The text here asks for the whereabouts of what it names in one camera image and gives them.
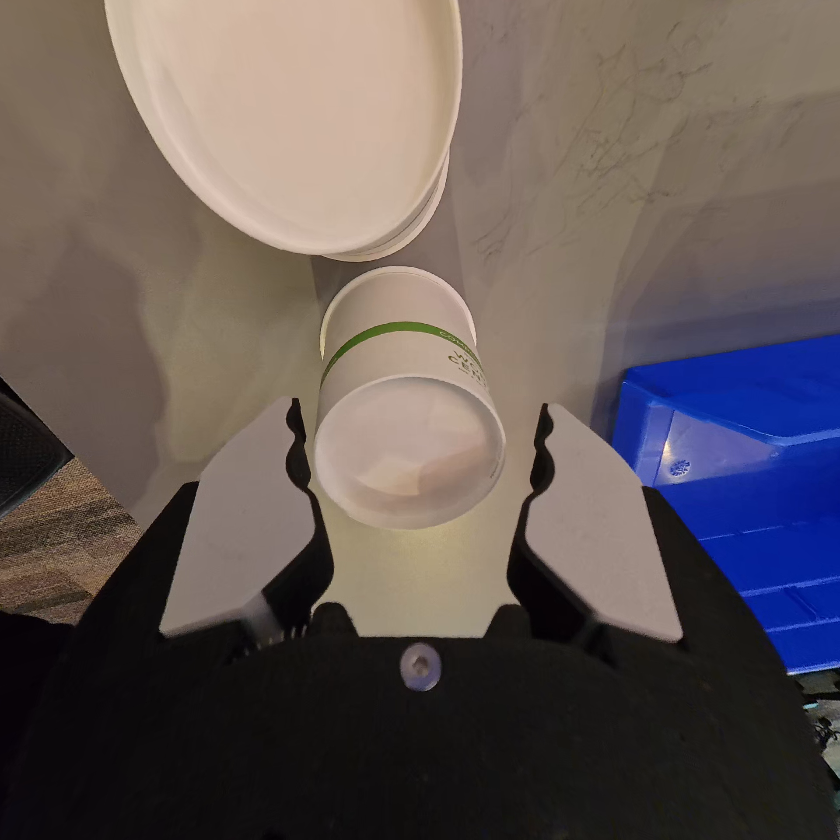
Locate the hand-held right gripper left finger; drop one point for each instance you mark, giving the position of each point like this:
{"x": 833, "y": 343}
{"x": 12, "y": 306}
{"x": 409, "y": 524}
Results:
{"x": 223, "y": 525}

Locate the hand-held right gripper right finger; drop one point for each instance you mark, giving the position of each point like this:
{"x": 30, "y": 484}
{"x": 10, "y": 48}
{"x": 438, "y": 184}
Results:
{"x": 597, "y": 538}

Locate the white paper cup green stripe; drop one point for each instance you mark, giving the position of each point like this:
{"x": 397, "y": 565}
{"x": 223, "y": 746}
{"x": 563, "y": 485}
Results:
{"x": 400, "y": 453}

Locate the white marble desk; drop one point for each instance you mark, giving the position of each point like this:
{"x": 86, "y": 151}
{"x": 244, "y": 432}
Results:
{"x": 623, "y": 197}

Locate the blue plastic bin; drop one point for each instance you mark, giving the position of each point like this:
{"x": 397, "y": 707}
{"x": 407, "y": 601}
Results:
{"x": 754, "y": 512}

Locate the black mesh office chair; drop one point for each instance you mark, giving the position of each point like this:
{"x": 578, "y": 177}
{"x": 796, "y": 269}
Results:
{"x": 26, "y": 446}

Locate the white paper plate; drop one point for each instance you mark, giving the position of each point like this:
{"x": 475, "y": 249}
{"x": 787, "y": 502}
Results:
{"x": 430, "y": 216}
{"x": 289, "y": 111}

